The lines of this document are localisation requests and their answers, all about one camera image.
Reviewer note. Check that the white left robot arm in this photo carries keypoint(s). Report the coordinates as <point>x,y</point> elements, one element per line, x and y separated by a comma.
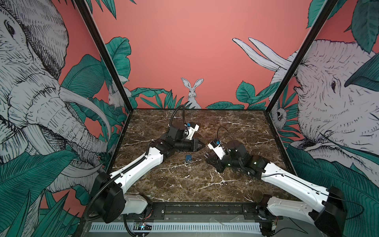
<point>109,198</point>

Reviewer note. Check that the black corner frame post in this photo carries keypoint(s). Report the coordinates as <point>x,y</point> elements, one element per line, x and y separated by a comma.
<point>96,36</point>
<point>306,45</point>

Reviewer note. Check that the small green circuit board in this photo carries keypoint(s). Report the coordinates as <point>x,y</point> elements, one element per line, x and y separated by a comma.
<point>143,227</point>

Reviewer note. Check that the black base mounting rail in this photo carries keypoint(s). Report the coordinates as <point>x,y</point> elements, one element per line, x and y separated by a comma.
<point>204,209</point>

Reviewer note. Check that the white perforated strip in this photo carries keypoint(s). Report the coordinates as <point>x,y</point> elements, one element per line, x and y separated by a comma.
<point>177,227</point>

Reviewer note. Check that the black corner frame post left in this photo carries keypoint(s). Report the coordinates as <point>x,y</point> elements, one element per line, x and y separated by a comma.
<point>96,36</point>

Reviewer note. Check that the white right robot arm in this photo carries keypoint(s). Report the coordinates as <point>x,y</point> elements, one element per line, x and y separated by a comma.
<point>317,205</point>

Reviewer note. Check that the black corner frame post right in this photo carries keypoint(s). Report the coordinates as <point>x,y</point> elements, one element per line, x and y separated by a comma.
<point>306,45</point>

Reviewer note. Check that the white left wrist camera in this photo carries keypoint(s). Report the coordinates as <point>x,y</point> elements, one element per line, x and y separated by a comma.
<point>192,128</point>

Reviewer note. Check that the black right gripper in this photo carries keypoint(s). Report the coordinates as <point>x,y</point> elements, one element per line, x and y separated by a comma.
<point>215,160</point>

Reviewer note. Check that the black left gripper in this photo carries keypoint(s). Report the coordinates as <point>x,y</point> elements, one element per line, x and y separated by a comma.
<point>195,144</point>

